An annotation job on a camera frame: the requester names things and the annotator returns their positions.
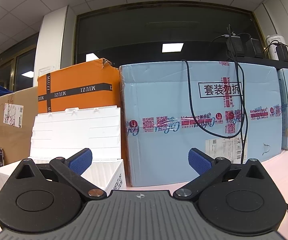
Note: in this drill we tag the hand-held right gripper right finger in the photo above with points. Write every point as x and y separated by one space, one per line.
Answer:
199 162

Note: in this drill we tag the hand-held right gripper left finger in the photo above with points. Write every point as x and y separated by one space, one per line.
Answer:
80 163

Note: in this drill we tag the white plastic lidded box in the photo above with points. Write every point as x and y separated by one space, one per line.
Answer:
71 130

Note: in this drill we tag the large light blue cardboard box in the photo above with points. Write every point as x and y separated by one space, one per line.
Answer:
164 155

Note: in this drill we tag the orange cardboard box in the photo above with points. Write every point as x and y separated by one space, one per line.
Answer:
79 80

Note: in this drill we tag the black power adapter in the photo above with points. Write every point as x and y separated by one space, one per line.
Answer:
254 47
235 46
283 53

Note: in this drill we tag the dark window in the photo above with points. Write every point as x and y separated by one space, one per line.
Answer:
134 35

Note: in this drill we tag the white bottle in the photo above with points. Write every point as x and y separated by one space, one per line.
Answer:
271 40

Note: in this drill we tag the white wall notice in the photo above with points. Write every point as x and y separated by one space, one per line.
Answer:
47 70

